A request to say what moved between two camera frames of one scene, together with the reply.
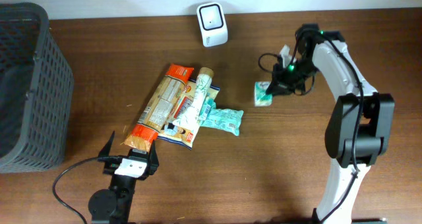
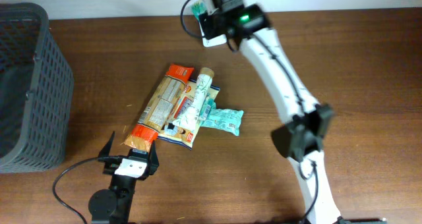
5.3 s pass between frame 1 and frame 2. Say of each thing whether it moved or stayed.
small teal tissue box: moved
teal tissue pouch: stayed
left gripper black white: stayed
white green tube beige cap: stayed
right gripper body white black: moved
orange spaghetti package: stayed
